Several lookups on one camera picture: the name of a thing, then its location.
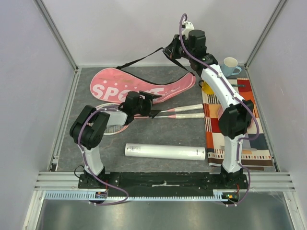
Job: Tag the pink racket bag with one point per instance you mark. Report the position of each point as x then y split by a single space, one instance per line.
113 84

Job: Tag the pink dotted plate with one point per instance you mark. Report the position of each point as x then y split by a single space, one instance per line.
220 112

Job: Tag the yellow mug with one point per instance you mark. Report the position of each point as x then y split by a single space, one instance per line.
205 87

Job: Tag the silver fork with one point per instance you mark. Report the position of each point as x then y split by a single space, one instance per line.
249 149

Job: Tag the orange patchwork cloth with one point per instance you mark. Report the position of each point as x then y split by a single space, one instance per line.
215 140

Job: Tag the white shuttlecock tube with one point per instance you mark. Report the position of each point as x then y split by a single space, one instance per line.
165 152

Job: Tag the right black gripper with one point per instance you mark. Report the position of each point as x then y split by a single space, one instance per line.
172 48

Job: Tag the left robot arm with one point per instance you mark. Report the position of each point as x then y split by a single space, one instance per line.
89 127

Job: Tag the light blue mug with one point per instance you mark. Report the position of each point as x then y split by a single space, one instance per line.
230 67

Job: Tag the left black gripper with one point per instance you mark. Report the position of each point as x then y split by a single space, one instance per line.
148 101

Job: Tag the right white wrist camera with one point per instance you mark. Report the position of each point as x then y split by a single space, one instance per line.
186 27

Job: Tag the pink badminton racket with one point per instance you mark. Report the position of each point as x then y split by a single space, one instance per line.
115 129
176 110

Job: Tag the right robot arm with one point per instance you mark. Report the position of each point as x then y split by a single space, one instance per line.
237 112

